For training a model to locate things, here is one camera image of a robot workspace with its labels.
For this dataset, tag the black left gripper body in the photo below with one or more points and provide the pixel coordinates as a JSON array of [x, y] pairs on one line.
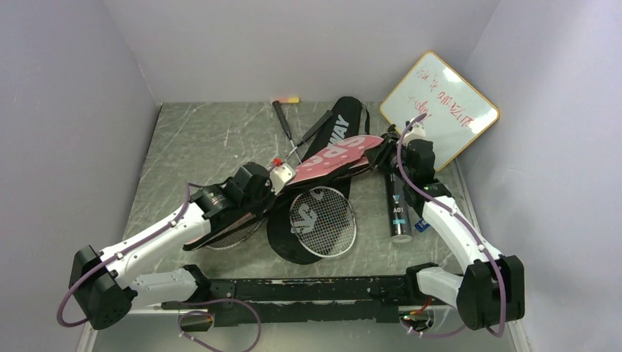
[[257, 204]]

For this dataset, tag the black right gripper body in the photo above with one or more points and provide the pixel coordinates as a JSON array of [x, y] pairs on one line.
[[387, 159]]

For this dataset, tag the pink racket bag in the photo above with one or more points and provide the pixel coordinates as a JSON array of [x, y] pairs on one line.
[[222, 204]]

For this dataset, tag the black shuttlecock tube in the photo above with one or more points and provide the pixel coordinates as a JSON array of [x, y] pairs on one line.
[[397, 208]]

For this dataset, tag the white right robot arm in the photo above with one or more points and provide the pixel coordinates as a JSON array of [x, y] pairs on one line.
[[489, 292]]

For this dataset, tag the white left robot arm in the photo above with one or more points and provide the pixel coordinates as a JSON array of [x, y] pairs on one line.
[[105, 285]]

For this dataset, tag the white racket left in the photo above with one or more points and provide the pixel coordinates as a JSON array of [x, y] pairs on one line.
[[235, 236]]

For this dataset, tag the white racket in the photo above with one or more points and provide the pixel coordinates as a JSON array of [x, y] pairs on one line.
[[235, 236], [326, 227]]

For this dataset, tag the black racket bag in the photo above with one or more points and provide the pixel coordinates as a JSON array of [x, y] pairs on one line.
[[345, 122]]

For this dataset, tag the white racket right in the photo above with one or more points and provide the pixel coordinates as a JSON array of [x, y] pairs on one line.
[[326, 227]]

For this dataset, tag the yellow pink marker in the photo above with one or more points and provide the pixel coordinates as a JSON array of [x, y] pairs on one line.
[[289, 100]]

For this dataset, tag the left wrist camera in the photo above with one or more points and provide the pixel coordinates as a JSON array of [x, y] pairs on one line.
[[280, 174]]

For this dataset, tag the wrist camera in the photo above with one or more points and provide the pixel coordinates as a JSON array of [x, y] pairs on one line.
[[415, 132], [280, 174]]

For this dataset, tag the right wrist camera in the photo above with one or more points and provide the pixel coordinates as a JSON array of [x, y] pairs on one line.
[[415, 132]]

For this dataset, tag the whiteboard with yellow frame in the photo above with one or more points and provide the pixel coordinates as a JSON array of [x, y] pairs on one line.
[[456, 113]]

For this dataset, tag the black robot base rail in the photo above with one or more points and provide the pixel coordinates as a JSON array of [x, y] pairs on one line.
[[381, 299]]

